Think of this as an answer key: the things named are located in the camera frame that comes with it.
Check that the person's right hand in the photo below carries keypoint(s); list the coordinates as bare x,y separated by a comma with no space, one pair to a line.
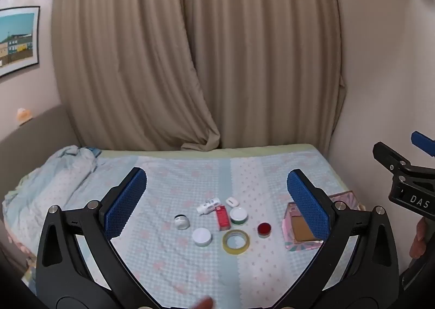
419,237

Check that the small red-lidded jar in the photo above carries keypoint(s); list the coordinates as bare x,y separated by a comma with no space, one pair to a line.
264,229

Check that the pink-lined cardboard box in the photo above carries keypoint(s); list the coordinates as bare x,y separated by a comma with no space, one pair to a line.
299,230

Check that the beige curtain panel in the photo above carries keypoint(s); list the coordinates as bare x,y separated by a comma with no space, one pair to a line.
119,57
265,50

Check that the small orange ornament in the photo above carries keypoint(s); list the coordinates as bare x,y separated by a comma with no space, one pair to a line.
23,115

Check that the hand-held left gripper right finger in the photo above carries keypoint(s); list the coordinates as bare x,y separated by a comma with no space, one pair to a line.
307,203

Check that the crumpled light blue blanket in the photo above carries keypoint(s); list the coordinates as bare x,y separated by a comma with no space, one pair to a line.
51,179

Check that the white plastic bottle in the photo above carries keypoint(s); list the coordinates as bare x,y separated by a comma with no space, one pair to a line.
208,207

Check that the red carton box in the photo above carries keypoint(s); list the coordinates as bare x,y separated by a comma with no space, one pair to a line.
223,219

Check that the person's left hand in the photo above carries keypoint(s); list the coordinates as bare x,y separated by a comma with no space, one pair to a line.
203,304

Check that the framed wall poster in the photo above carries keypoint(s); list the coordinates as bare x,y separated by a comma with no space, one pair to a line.
17,40

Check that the grey padded headboard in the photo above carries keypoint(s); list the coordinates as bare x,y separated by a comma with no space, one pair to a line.
34,139

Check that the small white case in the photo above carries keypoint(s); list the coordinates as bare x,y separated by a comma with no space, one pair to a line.
232,201

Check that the yellow tape roll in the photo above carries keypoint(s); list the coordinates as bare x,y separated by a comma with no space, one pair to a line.
226,245

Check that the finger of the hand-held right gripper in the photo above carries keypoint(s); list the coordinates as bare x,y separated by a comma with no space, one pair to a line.
390,159
423,141

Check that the small silver-lidded jar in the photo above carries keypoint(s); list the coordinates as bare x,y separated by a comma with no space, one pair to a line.
181,222

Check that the green jar with white lid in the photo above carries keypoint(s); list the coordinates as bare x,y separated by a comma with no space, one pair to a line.
238,215

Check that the white-lidded glass jar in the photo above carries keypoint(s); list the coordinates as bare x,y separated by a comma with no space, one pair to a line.
201,237

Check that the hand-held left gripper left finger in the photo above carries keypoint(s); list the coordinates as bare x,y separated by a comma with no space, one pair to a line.
125,200

